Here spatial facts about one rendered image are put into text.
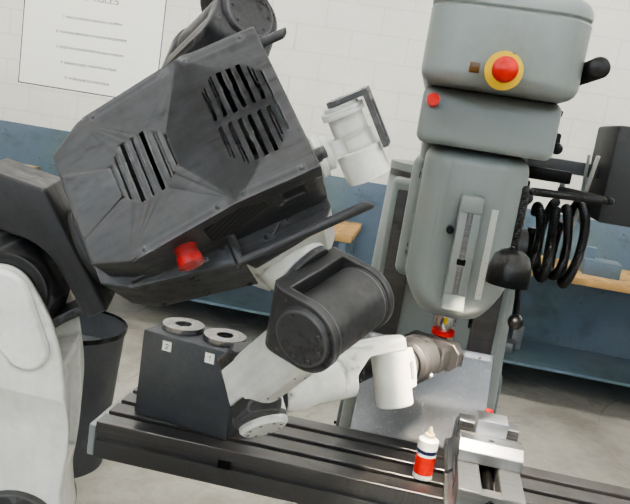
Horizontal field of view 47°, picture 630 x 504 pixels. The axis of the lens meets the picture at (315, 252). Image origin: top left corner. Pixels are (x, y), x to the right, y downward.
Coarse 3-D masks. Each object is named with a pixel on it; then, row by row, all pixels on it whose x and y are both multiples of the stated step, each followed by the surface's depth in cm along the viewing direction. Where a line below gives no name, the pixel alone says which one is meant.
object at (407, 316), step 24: (408, 168) 186; (384, 216) 190; (384, 240) 182; (384, 264) 183; (408, 288) 183; (408, 312) 184; (504, 312) 180; (456, 336) 183; (480, 336) 181; (504, 336) 184
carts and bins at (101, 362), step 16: (80, 320) 331; (96, 320) 330; (112, 320) 327; (96, 336) 331; (112, 336) 327; (96, 352) 294; (112, 352) 301; (96, 368) 296; (112, 368) 305; (96, 384) 299; (112, 384) 309; (96, 400) 301; (112, 400) 315; (80, 416) 298; (96, 416) 304; (80, 432) 300; (80, 448) 303; (80, 464) 305; (96, 464) 314
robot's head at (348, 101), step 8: (360, 88) 102; (368, 88) 100; (344, 96) 100; (352, 96) 99; (360, 96) 99; (368, 96) 99; (328, 104) 101; (336, 104) 100; (344, 104) 99; (352, 104) 100; (360, 104) 100; (368, 104) 99; (328, 112) 100; (336, 112) 99; (376, 112) 100; (376, 120) 100; (376, 128) 100; (384, 128) 103; (384, 136) 100; (384, 144) 101
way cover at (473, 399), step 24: (480, 360) 182; (360, 384) 182; (432, 384) 181; (456, 384) 180; (480, 384) 180; (360, 408) 178; (408, 408) 178; (432, 408) 178; (456, 408) 178; (480, 408) 178; (384, 432) 175; (408, 432) 175
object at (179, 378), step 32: (192, 320) 158; (160, 352) 151; (192, 352) 148; (224, 352) 146; (160, 384) 152; (192, 384) 149; (224, 384) 147; (160, 416) 153; (192, 416) 150; (224, 416) 148
